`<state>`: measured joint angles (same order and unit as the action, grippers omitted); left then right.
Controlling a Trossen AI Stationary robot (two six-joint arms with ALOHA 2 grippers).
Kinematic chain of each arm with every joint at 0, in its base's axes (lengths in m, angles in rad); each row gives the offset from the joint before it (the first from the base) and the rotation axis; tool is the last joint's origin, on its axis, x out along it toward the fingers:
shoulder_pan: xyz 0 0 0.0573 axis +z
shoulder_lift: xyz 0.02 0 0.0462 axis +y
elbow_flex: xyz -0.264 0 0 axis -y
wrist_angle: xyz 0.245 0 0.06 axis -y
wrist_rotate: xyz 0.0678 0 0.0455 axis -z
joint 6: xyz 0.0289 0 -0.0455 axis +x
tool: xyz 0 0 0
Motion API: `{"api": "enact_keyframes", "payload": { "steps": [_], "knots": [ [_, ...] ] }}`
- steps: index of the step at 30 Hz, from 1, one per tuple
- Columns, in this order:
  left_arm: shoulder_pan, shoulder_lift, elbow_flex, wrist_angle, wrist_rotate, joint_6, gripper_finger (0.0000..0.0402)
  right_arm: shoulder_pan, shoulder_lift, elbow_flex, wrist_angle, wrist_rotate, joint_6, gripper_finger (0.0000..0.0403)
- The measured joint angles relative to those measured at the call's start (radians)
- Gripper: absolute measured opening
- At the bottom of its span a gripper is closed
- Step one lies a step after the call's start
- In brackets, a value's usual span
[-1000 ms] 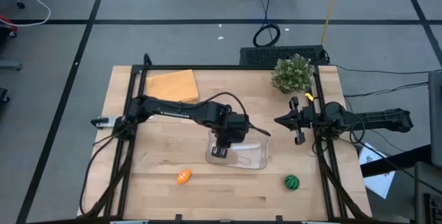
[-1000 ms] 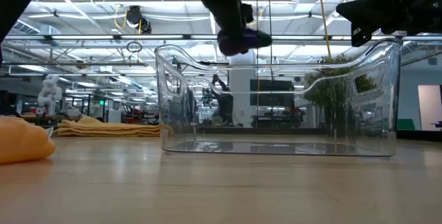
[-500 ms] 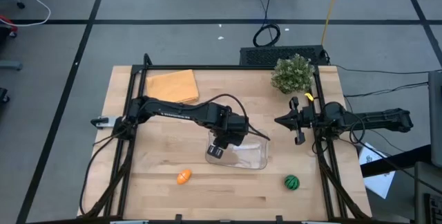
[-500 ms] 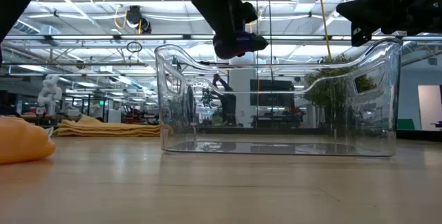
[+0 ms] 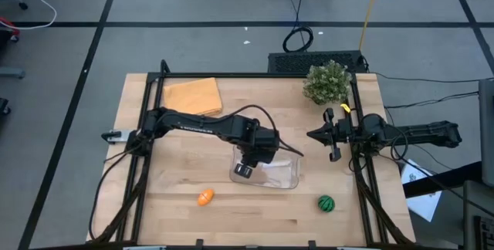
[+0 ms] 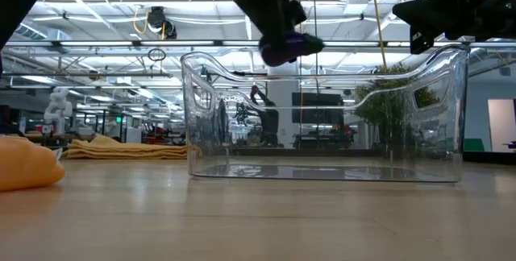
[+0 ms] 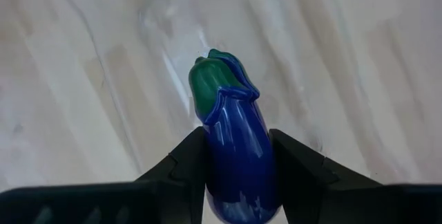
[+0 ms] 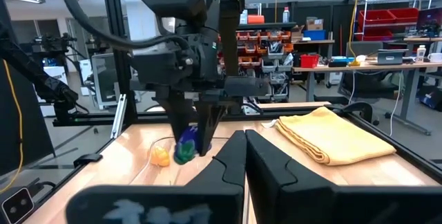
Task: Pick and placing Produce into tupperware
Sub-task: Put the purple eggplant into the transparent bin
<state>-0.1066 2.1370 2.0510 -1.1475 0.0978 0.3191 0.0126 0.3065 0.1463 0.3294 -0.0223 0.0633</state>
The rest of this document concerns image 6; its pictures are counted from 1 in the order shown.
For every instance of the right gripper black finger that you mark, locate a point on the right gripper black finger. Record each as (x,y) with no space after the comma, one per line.
(425,6)
(433,23)

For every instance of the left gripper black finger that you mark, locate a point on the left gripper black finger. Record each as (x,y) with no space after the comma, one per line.
(268,15)
(297,13)

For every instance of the purple toy eggplant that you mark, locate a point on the purple toy eggplant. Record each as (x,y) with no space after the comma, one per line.
(290,49)

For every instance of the bystander black robot arm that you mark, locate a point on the bystander black robot arm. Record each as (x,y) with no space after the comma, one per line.
(268,120)

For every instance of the small green potted plant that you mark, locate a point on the small green potted plant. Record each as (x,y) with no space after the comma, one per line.
(383,108)

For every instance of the long horizontal metal beam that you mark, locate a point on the long horizontal metal beam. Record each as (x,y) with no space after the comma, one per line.
(161,43)

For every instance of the green box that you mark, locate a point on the green box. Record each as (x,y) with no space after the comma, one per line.
(473,145)

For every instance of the clear plastic storage container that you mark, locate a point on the clear plastic storage container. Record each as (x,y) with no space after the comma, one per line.
(322,172)

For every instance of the folded orange cloth towel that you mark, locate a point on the folded orange cloth towel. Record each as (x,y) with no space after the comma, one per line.
(121,150)

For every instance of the orange toy vegetable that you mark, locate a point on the orange toy vegetable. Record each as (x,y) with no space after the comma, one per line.
(24,164)

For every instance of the black wall monitor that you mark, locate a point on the black wall monitor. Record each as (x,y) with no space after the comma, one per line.
(318,108)

